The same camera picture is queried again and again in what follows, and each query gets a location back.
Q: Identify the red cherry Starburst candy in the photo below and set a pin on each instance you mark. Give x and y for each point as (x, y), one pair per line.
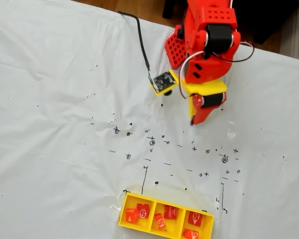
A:
(142, 212)
(170, 212)
(190, 234)

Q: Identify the camera board on yellow mount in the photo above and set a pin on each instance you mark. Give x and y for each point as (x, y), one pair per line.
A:
(164, 83)

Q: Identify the white plastic table cover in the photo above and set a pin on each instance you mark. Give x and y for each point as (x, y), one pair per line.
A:
(52, 124)

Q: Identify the orange Starburst candy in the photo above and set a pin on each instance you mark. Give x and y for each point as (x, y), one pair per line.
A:
(160, 221)
(194, 218)
(131, 215)

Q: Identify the black table clamp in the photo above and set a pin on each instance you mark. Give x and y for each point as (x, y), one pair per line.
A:
(180, 31)

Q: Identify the yellow three-compartment box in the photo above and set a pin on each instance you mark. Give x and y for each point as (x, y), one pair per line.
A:
(137, 221)

